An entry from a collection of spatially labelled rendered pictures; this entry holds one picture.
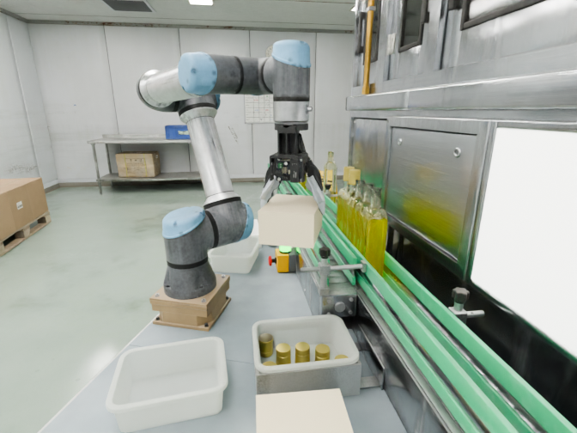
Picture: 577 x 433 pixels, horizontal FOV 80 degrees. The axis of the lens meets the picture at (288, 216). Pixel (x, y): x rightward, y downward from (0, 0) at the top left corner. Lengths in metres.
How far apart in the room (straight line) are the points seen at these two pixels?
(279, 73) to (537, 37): 0.45
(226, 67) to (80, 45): 6.58
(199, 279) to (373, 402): 0.54
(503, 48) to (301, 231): 0.53
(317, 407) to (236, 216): 0.56
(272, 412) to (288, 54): 0.65
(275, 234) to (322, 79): 6.30
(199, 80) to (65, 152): 6.78
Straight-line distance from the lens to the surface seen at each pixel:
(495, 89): 0.79
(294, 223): 0.72
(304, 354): 0.85
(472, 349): 0.71
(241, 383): 0.86
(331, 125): 7.00
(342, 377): 0.81
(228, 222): 1.01
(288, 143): 0.72
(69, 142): 7.38
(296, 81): 0.71
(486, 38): 0.90
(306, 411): 0.70
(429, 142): 0.96
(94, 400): 0.92
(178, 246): 0.97
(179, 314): 1.04
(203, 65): 0.72
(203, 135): 1.08
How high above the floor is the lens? 1.33
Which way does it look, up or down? 17 degrees down
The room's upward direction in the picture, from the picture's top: straight up
